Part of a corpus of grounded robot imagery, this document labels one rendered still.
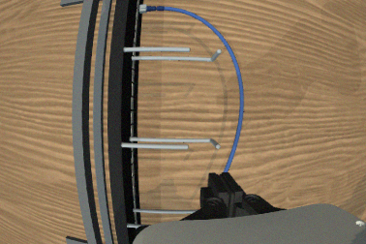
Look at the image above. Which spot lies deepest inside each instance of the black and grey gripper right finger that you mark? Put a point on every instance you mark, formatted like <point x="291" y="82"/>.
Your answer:
<point x="241" y="204"/>

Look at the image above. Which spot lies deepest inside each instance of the dark grey metal rack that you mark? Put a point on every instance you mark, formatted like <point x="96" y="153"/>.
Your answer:
<point x="121" y="118"/>

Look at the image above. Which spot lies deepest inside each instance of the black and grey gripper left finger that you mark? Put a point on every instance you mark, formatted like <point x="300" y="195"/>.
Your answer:
<point x="214" y="200"/>

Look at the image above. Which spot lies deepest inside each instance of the blue network cable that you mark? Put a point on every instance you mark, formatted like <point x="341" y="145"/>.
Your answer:
<point x="241" y="92"/>

